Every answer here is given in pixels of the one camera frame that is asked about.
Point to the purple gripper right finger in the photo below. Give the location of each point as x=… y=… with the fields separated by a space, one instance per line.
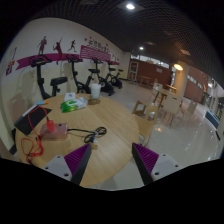
x=153 y=166

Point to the white tissue pack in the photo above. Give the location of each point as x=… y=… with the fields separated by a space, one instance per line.
x=70 y=96

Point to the pink power strip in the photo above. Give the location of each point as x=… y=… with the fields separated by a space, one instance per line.
x=59 y=133

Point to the wooden chair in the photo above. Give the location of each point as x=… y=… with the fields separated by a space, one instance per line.
x=146 y=117

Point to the white translucent cup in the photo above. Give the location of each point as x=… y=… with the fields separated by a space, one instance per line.
x=95 y=91

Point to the brown round coaster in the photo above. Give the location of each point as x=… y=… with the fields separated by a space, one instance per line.
x=93 y=101

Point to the beige dining chair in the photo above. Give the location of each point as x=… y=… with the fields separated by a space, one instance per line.
x=172 y=104

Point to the red charger plug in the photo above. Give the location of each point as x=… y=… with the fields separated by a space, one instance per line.
x=50 y=125

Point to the black tablet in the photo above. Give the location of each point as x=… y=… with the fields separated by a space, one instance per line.
x=31 y=118

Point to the blue orange pen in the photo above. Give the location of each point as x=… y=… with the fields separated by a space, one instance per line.
x=44 y=102

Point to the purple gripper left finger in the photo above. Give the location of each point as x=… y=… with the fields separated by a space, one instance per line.
x=72 y=166

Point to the wooden dining table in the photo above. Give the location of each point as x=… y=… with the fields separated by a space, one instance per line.
x=162 y=92

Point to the green wet wipes pack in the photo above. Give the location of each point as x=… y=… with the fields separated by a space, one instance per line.
x=73 y=105

